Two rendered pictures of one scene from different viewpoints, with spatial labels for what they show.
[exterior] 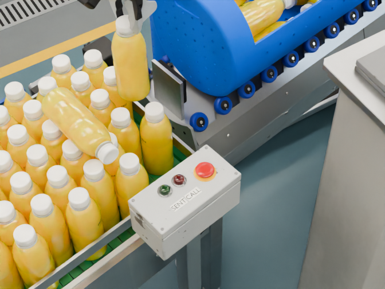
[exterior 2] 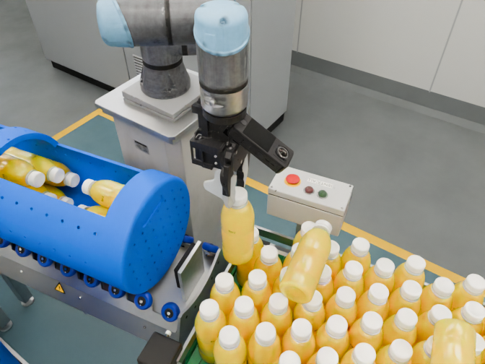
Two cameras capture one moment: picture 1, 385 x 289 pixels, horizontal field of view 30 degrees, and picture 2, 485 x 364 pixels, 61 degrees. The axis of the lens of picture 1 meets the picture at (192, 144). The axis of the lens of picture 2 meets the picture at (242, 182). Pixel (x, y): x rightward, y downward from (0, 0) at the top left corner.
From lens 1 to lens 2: 1.46 m
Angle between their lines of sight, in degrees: 70
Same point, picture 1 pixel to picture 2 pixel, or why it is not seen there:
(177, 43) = (152, 258)
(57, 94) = (300, 276)
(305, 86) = not seen: hidden behind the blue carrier
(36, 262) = not seen: hidden behind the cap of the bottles
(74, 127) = (322, 248)
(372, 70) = (180, 107)
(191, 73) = (166, 261)
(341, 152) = (195, 173)
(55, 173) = (355, 268)
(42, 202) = (385, 263)
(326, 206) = (198, 220)
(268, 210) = not seen: outside the picture
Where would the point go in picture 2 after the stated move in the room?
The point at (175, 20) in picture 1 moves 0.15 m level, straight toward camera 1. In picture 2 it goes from (146, 242) to (209, 218)
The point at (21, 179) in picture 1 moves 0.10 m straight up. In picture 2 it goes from (379, 289) to (390, 261)
